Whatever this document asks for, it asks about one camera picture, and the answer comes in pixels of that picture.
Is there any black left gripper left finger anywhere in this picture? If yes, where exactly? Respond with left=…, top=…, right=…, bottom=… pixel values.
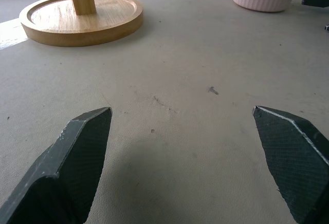
left=0, top=106, right=113, bottom=224

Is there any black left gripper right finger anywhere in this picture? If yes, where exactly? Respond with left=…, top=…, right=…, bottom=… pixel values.
left=252, top=105, right=329, bottom=224

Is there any wooden mug stand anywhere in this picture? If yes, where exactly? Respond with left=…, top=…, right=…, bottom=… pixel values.
left=19, top=0, right=144, bottom=47

